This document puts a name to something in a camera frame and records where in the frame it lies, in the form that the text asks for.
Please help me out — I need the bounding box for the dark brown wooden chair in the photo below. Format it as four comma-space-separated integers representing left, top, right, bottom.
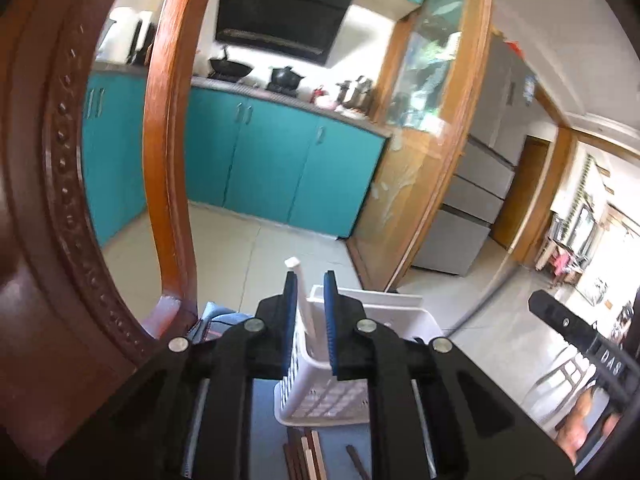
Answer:
0, 0, 223, 480

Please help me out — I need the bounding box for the black range hood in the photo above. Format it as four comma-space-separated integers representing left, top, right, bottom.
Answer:
215, 0, 355, 67

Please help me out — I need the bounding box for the brown wooden chopstick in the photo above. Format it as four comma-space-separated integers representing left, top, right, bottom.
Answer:
283, 441, 302, 480
346, 444, 372, 480
300, 431, 327, 480

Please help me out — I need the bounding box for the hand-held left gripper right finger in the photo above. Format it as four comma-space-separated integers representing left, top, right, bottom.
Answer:
322, 270, 576, 480

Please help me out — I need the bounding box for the black cooking pot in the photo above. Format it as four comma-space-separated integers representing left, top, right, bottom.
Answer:
269, 66, 306, 92

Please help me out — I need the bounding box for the white plastic spoon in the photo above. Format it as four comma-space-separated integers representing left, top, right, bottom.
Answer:
284, 257, 331, 361

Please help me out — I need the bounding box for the black wok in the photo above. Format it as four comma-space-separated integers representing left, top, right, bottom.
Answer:
207, 47, 253, 81

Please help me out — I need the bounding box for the green hanging plant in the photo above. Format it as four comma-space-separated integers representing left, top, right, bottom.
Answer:
565, 155, 599, 241

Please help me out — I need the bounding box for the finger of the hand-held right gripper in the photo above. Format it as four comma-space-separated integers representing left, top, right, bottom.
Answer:
528, 290, 598, 347

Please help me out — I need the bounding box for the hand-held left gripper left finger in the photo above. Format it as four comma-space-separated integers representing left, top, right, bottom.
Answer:
47, 271, 301, 480

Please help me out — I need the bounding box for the white plastic chair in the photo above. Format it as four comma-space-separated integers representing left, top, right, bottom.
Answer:
522, 355, 601, 431

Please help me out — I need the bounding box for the wooden framed glass door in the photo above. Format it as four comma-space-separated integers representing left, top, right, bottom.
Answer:
347, 0, 496, 293

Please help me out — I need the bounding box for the person's right forearm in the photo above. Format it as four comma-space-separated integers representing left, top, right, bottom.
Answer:
555, 385, 623, 466

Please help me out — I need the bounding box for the black kitchen appliance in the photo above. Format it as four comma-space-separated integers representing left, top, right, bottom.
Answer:
127, 12, 157, 66

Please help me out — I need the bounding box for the grey refrigerator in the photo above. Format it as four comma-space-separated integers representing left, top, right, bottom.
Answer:
410, 35, 538, 277

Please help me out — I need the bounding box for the blue cloth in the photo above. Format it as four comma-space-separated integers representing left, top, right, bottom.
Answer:
200, 301, 253, 341

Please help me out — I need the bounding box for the teal base cabinet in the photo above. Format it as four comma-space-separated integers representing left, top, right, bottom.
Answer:
82, 72, 388, 248

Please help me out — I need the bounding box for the white kitchen appliance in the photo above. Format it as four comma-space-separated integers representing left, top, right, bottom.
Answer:
97, 7, 140, 64

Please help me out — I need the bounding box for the white plastic utensil basket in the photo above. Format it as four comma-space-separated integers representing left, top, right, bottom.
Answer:
274, 284, 446, 428

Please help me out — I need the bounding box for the brown wooden door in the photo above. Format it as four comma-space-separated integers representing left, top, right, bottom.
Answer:
492, 135, 548, 252

